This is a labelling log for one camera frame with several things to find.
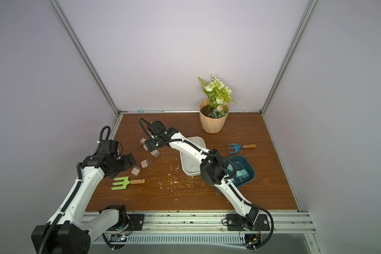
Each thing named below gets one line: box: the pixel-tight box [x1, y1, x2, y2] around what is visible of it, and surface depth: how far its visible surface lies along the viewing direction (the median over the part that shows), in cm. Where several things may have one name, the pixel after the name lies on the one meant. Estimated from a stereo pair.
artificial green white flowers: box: [197, 74, 239, 119], surface depth 94 cm
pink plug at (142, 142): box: [139, 137, 148, 147], surface depth 103 cm
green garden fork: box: [111, 176, 146, 190], surface depth 87 cm
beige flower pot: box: [198, 98, 230, 134], surface depth 100 cm
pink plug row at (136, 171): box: [130, 166, 142, 177], surface depth 90 cm
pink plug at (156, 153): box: [150, 149, 161, 159], surface depth 97 cm
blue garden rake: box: [225, 142, 257, 154], surface depth 102 cm
